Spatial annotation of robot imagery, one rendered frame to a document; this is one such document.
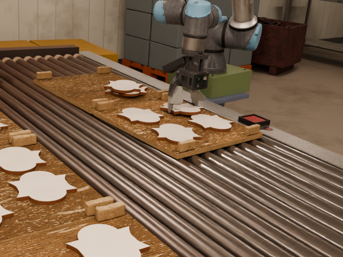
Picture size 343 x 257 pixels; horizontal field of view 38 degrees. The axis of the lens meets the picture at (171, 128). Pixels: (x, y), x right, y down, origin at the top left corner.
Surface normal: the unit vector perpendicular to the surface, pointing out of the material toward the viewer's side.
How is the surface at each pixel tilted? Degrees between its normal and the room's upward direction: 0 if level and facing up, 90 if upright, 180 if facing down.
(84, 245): 0
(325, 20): 90
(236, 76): 90
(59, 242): 0
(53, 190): 0
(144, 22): 90
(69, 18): 90
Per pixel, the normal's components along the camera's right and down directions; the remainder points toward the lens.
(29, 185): 0.08, -0.94
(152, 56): -0.71, 0.18
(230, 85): 0.69, 0.29
